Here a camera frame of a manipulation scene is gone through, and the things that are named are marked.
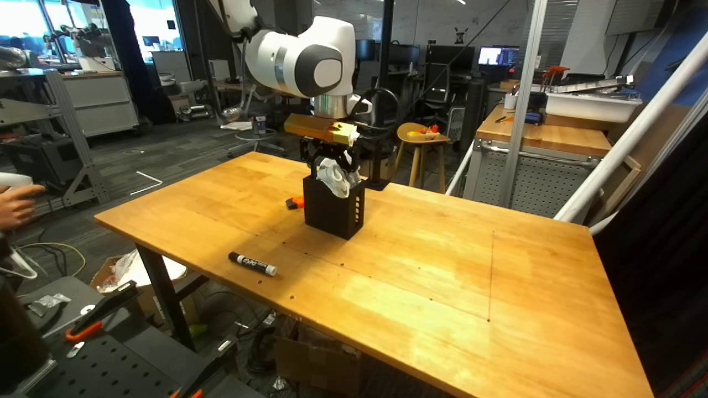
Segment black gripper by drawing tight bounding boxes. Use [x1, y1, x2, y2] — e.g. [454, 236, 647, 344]
[299, 135, 356, 176]

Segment white terry towel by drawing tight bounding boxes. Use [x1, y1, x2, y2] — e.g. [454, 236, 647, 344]
[314, 156, 363, 201]

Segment black perforated box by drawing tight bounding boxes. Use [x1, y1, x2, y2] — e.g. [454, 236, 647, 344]
[300, 170, 369, 244]

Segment large cardboard box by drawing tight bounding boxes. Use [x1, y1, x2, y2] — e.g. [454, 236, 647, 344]
[269, 331, 364, 398]

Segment person's hand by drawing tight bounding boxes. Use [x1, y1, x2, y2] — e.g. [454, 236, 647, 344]
[0, 182, 49, 233]

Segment black pole stand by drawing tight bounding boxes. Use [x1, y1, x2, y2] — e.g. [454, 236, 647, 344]
[359, 0, 399, 192]

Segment round wooden stool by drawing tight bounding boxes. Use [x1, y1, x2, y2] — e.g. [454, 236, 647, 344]
[393, 120, 454, 190]

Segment black marker pen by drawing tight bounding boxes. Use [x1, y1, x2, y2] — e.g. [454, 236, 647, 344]
[225, 250, 280, 281]

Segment computer monitor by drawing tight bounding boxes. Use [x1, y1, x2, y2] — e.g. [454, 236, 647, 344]
[476, 45, 523, 71]

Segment white upright pole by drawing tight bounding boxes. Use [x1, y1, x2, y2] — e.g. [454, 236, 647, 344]
[501, 0, 554, 209]

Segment wooden top workbench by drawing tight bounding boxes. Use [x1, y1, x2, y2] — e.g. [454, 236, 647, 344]
[460, 99, 616, 221]

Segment clear plastic bag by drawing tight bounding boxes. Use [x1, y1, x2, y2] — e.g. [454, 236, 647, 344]
[89, 247, 187, 294]

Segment white cabinet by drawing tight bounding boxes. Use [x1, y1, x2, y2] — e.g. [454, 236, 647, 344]
[60, 68, 142, 140]

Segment white tray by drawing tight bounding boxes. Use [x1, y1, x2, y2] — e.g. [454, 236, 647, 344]
[543, 86, 647, 127]

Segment grey metal shelf rack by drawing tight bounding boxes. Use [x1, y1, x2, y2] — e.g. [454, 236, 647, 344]
[0, 65, 107, 223]

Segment white slanted pole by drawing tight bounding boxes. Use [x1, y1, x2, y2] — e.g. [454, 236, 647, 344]
[550, 31, 708, 225]

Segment black perforated plate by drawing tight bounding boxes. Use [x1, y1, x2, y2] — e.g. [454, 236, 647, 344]
[27, 334, 187, 398]

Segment tan wrist camera mount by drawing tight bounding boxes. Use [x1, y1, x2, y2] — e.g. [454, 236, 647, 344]
[280, 111, 363, 149]

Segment orange handled pliers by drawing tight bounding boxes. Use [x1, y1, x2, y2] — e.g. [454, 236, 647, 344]
[62, 281, 140, 347]

